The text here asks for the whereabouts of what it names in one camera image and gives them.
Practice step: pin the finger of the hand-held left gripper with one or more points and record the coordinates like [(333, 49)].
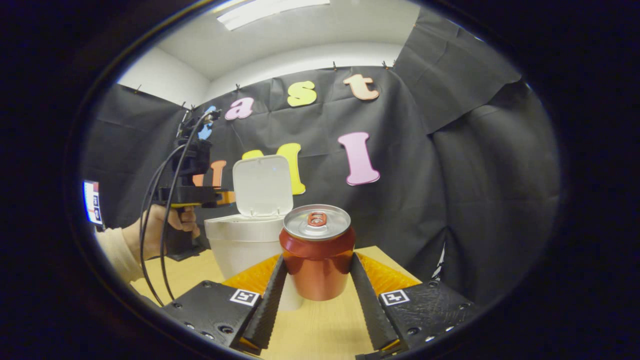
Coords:
[(226, 197)]

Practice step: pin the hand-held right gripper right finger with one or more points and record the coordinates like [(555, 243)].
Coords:
[(372, 310)]

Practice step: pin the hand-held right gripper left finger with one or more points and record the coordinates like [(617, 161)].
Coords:
[(267, 305)]

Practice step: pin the white desktop garbage bin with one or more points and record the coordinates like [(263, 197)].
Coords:
[(250, 245)]

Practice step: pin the red pop can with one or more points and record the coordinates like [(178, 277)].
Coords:
[(317, 265)]

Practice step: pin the wooden desktop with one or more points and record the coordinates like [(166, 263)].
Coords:
[(320, 330)]

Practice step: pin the computer monitor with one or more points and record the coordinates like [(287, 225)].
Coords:
[(92, 202)]

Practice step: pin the black backdrop cloth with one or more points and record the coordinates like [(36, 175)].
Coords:
[(450, 200)]

